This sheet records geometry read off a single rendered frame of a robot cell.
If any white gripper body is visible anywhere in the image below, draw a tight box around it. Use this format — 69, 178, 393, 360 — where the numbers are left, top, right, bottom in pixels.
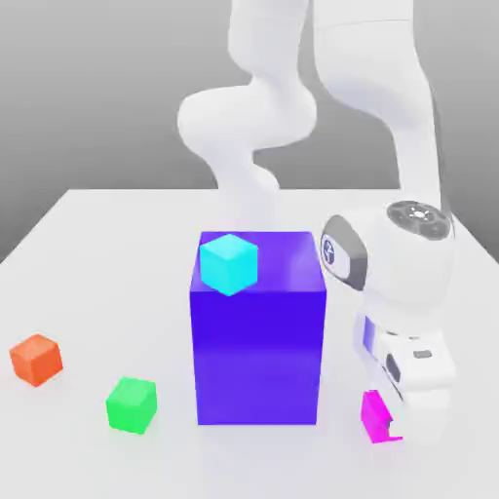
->
387, 379, 456, 445

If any small magenta cube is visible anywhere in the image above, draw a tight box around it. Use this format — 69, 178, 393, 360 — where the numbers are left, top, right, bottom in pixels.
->
360, 389, 403, 444

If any small cyan cube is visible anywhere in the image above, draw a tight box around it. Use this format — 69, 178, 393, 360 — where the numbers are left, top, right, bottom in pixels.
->
199, 232, 259, 297

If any small green cube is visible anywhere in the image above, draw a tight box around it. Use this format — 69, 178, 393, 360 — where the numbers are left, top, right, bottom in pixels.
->
104, 375, 158, 436

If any small orange cube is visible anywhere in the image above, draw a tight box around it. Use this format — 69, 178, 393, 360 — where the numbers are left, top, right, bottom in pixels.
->
9, 332, 64, 388

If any large blue box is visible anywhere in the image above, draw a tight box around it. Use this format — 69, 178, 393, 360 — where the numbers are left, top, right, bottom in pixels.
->
189, 230, 327, 426

